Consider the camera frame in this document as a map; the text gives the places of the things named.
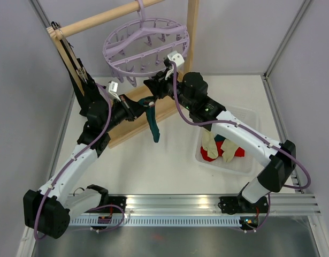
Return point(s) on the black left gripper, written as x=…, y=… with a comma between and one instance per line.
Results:
x=133, y=109

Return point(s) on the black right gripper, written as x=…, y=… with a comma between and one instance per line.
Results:
x=157, y=84

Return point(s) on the green christmas sock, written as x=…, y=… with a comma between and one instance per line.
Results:
x=150, y=104

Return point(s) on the purple round clip hanger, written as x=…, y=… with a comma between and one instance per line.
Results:
x=138, y=48

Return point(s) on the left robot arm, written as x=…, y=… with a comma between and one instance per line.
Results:
x=50, y=209

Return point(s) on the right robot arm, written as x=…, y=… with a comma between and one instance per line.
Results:
x=277, y=159

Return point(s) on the black shorts on hanger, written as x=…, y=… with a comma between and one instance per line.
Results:
x=86, y=91

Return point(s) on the wooden rack base tray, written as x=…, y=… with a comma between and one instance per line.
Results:
x=125, y=130

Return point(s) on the cream sock left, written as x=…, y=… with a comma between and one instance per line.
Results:
x=209, y=144

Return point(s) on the cream sock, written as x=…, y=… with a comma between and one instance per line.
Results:
x=209, y=144
x=229, y=149

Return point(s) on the cream sock right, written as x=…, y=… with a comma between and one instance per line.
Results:
x=229, y=149

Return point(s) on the wooden rack top rod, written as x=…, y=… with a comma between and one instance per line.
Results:
x=97, y=20

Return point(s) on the red sock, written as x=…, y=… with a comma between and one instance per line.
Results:
x=239, y=152

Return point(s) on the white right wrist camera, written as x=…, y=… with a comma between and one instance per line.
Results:
x=173, y=61

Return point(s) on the wooden rack right post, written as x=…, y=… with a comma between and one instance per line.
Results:
x=191, y=22

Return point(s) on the wooden rack post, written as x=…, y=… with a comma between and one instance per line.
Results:
x=57, y=39
x=191, y=22

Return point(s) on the aluminium mounting rail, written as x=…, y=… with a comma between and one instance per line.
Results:
x=281, y=204

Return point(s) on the wooden rack left post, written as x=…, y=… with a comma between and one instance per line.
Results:
x=57, y=39

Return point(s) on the white slotted cable duct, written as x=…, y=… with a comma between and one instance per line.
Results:
x=172, y=221

